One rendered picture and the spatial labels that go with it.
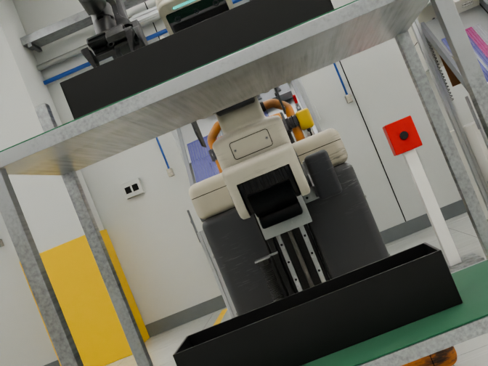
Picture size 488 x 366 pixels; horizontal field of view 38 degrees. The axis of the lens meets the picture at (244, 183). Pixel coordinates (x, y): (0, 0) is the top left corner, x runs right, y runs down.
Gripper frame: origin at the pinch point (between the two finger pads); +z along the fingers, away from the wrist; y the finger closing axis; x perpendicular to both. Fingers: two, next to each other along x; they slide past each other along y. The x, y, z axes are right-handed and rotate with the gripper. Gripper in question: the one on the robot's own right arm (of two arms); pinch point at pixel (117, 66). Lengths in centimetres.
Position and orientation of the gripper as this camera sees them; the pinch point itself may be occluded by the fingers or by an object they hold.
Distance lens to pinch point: 179.8
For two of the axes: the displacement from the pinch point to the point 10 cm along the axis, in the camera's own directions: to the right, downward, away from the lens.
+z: 3.0, 8.3, -4.7
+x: 2.5, 4.0, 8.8
